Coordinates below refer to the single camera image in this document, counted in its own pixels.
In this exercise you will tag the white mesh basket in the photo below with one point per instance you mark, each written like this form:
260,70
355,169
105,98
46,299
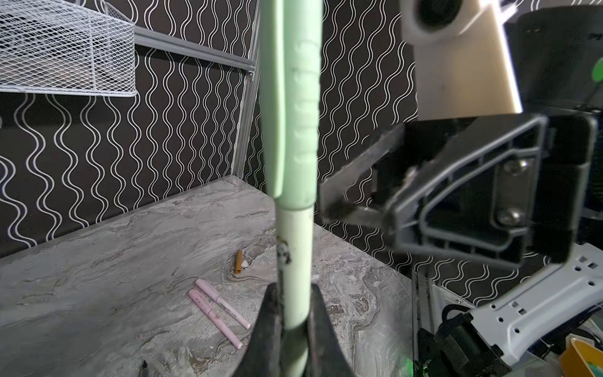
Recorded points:
57,47

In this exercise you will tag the green pen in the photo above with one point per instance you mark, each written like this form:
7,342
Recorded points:
294,234

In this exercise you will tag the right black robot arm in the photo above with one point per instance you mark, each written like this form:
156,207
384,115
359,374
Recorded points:
557,60

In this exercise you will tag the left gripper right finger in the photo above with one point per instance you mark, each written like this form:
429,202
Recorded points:
325,357

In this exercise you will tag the orange pen cap right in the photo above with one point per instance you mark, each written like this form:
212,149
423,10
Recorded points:
239,260

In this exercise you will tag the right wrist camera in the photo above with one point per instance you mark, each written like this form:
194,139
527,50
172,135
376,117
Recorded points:
463,62

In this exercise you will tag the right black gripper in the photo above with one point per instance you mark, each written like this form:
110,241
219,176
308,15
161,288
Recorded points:
488,189

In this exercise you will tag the white pink pen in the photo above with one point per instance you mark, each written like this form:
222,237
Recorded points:
216,297

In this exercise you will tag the green pen cap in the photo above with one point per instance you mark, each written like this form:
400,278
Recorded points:
290,61

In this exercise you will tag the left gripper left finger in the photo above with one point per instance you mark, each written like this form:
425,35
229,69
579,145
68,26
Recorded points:
262,357

